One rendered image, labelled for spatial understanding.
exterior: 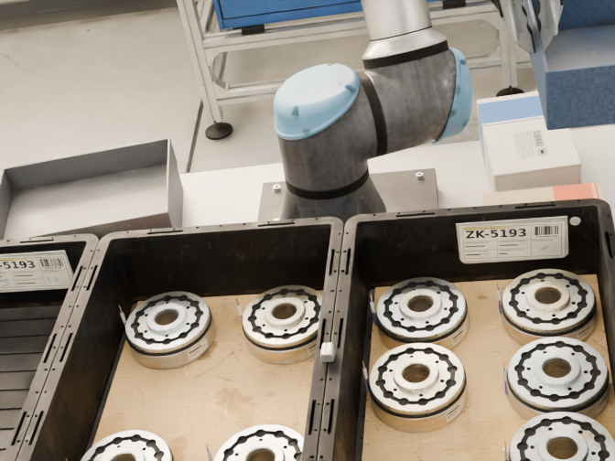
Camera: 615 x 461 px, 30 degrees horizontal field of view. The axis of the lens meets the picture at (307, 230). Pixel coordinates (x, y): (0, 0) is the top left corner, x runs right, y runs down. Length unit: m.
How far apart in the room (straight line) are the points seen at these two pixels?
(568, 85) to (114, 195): 0.85
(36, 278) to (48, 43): 2.65
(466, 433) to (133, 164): 0.83
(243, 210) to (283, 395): 0.56
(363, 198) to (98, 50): 2.46
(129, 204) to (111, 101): 1.86
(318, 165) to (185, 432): 0.42
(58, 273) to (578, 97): 0.67
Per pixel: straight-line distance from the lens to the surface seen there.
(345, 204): 1.54
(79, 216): 1.78
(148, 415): 1.31
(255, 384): 1.30
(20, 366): 1.43
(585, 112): 1.20
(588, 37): 1.36
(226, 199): 1.81
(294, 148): 1.50
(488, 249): 1.35
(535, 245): 1.35
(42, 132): 3.57
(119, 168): 1.84
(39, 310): 1.50
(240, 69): 3.61
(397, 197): 1.67
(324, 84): 1.51
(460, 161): 1.80
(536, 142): 1.67
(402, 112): 1.51
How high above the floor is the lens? 1.74
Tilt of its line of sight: 37 degrees down
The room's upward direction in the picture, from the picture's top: 12 degrees counter-clockwise
